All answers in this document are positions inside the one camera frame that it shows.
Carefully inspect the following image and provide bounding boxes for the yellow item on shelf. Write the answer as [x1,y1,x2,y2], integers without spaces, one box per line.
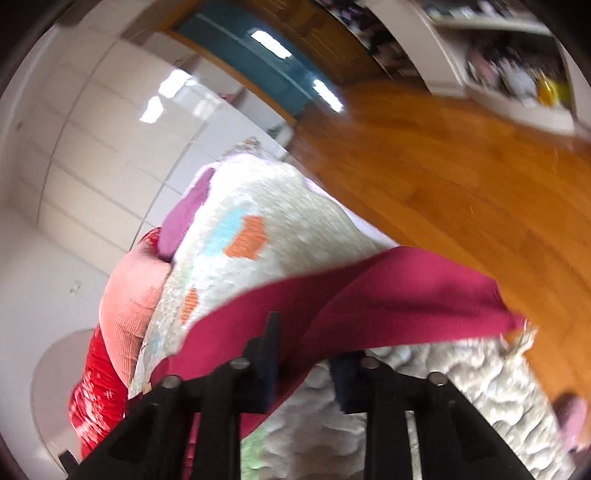
[536,76,571,108]

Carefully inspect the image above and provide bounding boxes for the pink corduroy pillow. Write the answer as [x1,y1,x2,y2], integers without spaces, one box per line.
[99,233,172,387]

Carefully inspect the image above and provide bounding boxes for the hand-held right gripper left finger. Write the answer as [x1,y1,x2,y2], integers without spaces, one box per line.
[65,312,282,480]

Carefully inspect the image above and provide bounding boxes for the purple cloth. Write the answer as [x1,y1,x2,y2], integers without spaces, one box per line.
[159,167,218,259]

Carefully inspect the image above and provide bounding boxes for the crimson red garment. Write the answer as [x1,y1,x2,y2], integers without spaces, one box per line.
[154,246,527,480]

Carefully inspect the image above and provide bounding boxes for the pink slipper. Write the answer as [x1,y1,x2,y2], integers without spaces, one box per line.
[554,393,589,455]

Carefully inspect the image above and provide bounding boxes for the white patterned quilted blanket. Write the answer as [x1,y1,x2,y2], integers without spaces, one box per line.
[128,141,578,480]

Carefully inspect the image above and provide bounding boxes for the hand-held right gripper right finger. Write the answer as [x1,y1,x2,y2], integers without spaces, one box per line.
[331,352,536,480]

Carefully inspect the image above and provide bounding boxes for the white shelf unit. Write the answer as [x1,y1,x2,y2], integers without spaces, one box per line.
[365,0,587,137]

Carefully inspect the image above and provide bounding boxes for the red patterned cloth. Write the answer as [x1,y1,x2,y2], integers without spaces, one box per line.
[68,227,162,461]

